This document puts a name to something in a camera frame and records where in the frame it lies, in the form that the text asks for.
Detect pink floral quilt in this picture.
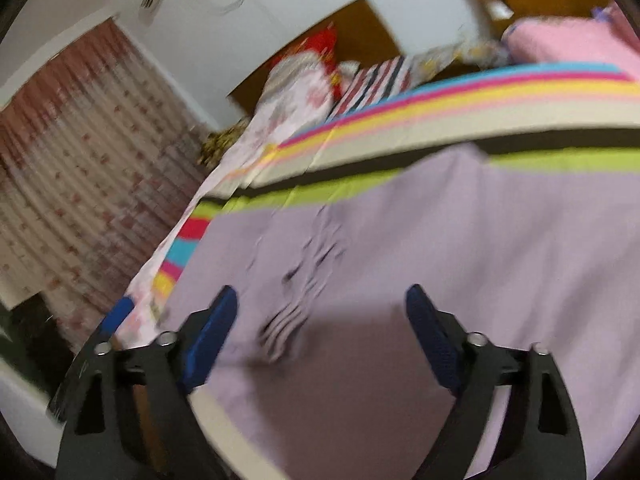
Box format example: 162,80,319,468
122,52,336,341

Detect plaid cloth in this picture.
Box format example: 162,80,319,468
332,55,416,118

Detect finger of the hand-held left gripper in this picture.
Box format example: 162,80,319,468
46,296,136,423

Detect leopard print blanket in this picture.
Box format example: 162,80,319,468
200,117,251,166

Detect nightstand with floral cover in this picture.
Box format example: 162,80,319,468
410,40,511,81

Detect brown floral curtain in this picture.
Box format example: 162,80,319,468
0,22,211,356

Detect purple pants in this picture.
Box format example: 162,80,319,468
165,142,640,480

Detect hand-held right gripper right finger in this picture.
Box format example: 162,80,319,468
405,284,587,480

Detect colourful striped blanket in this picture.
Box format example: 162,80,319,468
125,62,640,480

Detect pink bed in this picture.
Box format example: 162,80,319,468
502,2,640,81

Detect dark furniture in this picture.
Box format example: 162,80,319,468
0,295,71,391

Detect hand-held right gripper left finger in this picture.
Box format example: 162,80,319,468
54,285,238,480

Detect red floral pillow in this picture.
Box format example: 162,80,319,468
270,22,346,101

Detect dark flat wooden headboard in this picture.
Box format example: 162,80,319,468
227,0,406,118

